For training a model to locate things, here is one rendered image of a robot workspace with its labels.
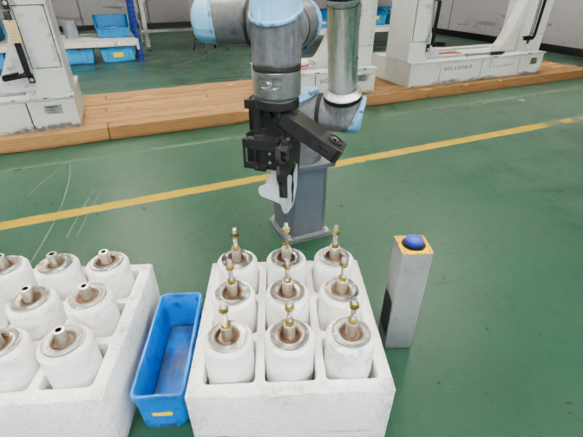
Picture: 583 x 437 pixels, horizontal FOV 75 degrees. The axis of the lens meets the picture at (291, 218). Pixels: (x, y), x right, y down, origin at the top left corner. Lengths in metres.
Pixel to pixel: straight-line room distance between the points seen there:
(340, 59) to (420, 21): 2.30
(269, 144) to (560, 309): 1.04
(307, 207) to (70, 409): 0.89
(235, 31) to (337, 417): 0.74
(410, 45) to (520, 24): 1.29
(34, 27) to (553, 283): 2.63
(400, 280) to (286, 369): 0.34
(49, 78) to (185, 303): 1.86
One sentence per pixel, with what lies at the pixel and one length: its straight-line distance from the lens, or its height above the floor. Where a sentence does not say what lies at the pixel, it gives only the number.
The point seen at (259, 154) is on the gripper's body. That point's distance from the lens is 0.65.
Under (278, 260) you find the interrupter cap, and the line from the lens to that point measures 0.92.
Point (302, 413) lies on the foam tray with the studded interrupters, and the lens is 0.82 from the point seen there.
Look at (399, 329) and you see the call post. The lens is 1.04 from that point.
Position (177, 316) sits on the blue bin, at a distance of 1.12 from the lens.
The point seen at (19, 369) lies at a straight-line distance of 0.91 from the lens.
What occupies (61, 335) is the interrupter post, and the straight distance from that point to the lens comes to 0.84.
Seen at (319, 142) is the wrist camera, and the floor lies 0.61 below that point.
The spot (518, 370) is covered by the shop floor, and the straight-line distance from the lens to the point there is 1.16.
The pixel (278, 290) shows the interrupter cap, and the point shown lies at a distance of 0.84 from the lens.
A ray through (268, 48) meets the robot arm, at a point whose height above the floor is 0.74.
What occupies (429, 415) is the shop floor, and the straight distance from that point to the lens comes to 1.00.
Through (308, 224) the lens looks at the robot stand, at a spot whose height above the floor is 0.07.
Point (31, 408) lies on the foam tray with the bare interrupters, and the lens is 0.90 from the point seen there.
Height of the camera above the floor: 0.82
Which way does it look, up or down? 32 degrees down
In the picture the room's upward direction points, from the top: straight up
